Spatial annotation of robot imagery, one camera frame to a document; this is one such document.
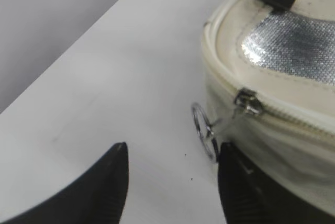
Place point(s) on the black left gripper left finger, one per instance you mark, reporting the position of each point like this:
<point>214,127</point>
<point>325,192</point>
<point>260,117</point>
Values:
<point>97,196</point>

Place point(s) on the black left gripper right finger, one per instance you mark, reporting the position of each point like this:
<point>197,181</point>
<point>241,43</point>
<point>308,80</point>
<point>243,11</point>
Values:
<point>248,195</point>

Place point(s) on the cream canvas zipper bag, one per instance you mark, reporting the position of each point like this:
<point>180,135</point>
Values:
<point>270,86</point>

